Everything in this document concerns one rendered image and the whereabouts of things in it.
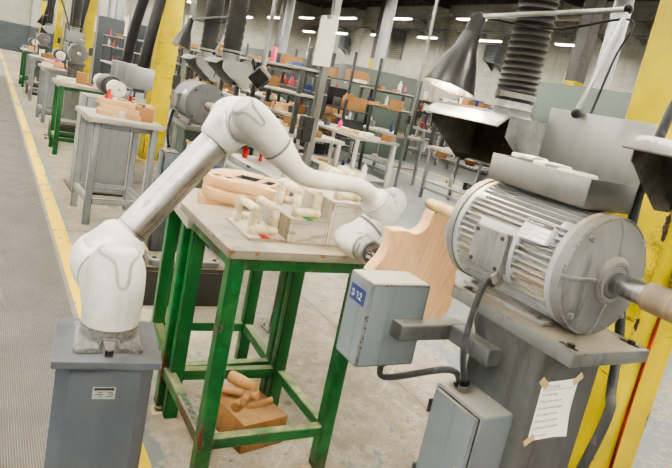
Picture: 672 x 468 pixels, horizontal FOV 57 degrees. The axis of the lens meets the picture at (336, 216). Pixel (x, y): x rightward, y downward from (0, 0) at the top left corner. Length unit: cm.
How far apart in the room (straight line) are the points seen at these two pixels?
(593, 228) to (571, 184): 10
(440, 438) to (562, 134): 75
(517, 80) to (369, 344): 75
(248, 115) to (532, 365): 102
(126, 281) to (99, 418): 38
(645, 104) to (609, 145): 96
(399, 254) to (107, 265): 80
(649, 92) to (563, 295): 128
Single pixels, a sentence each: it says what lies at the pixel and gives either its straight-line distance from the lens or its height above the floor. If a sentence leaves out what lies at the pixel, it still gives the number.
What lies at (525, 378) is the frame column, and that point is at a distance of 137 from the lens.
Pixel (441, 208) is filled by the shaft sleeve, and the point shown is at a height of 125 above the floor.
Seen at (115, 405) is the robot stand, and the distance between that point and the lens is 184.
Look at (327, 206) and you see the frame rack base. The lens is 233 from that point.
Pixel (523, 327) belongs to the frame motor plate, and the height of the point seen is 112.
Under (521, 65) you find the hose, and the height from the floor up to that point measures 165.
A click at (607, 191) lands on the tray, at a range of 135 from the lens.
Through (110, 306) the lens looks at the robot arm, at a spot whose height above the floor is 83.
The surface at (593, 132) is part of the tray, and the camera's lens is 151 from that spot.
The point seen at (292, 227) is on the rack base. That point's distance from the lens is 225.
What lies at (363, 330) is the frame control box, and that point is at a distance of 138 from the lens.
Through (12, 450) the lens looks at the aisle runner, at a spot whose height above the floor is 0.
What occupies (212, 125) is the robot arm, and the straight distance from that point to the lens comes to 196.
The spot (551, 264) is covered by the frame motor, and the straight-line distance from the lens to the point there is 128.
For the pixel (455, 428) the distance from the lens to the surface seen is 139.
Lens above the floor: 151
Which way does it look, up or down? 11 degrees down
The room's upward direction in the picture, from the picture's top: 12 degrees clockwise
